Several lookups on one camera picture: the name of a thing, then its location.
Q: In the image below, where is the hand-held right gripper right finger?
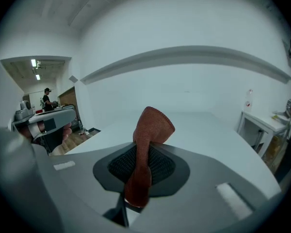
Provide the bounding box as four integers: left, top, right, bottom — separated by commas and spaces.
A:
48, 141, 282, 233

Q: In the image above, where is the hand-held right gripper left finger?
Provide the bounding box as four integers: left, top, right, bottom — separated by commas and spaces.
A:
0, 127, 62, 233

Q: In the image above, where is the white side table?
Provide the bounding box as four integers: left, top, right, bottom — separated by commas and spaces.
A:
236, 110, 291, 158

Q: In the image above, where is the person's left hand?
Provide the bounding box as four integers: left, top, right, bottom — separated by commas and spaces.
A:
58, 121, 73, 145

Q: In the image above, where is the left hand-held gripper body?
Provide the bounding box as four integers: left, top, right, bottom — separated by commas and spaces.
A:
12, 100, 77, 155

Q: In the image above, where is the clear bottle with red label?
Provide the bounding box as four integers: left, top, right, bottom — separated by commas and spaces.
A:
245, 89, 255, 113

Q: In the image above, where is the large white table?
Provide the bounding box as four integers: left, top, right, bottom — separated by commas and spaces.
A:
63, 110, 282, 182

